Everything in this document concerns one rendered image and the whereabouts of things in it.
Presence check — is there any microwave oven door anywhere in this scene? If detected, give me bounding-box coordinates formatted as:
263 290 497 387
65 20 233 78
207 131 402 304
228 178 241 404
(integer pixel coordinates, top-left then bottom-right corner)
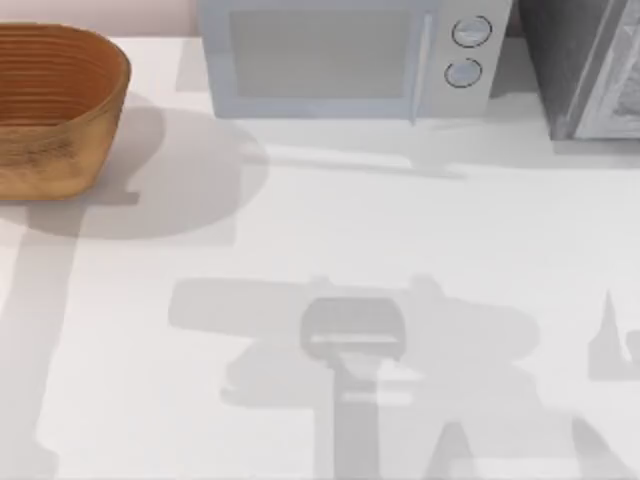
195 0 435 121

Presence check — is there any microwave knob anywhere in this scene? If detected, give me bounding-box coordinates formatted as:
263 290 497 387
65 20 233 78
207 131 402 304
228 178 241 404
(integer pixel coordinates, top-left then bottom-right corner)
443 56 484 90
450 14 494 49

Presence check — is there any pale microwave oven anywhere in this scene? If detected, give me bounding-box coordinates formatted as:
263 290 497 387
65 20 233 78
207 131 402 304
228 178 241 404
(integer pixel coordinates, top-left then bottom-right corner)
195 0 516 126

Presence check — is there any brown woven basket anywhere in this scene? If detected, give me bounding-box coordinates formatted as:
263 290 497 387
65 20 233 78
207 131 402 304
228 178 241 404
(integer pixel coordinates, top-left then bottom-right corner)
0 22 133 202

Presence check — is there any microwave door handle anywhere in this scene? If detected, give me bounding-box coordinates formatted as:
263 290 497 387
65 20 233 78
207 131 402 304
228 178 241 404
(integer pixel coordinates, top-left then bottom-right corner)
408 12 434 126

